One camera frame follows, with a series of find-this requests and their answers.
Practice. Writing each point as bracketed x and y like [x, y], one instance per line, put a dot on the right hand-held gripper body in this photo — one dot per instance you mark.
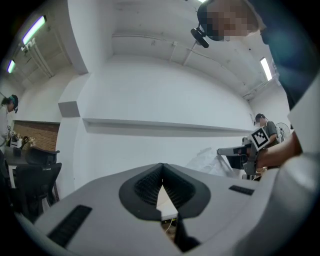
[261, 138]

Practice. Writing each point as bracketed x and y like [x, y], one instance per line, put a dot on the black head camera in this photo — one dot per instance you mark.
[200, 37]

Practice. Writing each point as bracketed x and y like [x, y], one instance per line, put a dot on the ceiling tube light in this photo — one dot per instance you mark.
[11, 66]
[266, 68]
[33, 30]

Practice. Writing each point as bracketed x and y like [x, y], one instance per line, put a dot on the person's dark shirt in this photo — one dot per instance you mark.
[295, 62]

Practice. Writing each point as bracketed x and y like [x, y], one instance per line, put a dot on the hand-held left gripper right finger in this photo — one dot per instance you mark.
[225, 212]

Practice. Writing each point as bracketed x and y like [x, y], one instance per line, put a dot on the black office chair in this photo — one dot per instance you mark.
[37, 180]

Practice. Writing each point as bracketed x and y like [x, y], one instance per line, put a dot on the dark desk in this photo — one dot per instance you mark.
[12, 157]

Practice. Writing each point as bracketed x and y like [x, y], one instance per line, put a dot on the white ceiling pipe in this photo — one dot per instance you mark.
[150, 38]

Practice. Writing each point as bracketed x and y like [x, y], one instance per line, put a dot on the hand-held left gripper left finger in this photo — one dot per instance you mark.
[112, 212]

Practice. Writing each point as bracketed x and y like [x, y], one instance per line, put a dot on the standing fan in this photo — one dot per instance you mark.
[282, 130]

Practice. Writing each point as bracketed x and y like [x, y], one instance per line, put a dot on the person's right forearm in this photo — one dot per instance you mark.
[282, 151]

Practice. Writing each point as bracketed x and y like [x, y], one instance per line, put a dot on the white table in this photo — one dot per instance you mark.
[166, 205]

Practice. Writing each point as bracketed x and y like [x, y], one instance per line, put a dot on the grey wall panel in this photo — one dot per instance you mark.
[68, 109]

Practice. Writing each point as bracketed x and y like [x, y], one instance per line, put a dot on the person's head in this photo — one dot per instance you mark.
[232, 20]

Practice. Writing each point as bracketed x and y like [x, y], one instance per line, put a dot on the grey wall ledge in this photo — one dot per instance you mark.
[162, 127]

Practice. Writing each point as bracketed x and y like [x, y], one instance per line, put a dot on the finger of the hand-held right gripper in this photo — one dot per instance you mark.
[228, 151]
[237, 162]

